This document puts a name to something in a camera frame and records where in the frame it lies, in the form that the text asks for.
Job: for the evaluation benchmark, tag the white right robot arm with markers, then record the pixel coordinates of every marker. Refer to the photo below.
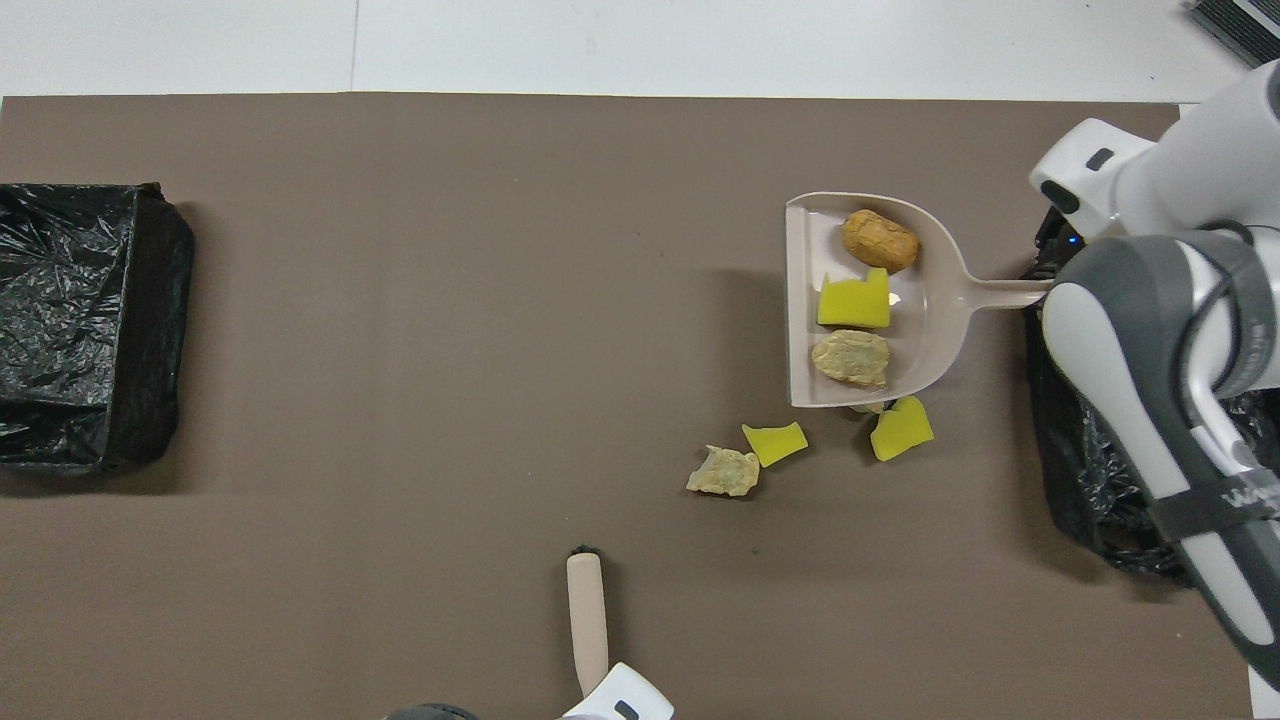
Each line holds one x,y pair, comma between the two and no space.
1110,330

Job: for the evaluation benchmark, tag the grey ribbed device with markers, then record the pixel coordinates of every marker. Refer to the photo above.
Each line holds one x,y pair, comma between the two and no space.
1235,25

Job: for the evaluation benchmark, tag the brown bread roll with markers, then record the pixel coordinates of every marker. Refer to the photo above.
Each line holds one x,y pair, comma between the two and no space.
879,241

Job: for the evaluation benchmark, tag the brown paper table mat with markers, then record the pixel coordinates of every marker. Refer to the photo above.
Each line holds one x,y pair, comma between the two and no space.
400,400

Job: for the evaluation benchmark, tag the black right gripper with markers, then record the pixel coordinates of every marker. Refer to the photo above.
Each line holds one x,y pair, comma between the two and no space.
1060,245

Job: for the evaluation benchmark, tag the beige plastic dustpan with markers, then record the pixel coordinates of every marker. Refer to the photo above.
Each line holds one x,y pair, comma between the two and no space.
930,330

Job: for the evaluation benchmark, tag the bin with crumpled black bag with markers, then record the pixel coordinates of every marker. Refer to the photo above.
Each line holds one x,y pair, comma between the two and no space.
1090,480

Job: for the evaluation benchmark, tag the yellow sponge piece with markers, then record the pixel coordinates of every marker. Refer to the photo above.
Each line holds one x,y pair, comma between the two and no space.
902,430
853,302
774,443

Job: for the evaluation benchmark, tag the rectangular bin with black bag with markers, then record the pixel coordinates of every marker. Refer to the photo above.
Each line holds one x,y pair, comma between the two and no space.
150,300

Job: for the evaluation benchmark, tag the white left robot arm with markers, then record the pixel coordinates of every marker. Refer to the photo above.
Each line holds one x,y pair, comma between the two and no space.
645,695

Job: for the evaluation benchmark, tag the pale beige rock chunk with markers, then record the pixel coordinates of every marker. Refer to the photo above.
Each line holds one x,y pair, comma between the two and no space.
723,472
850,358
868,408

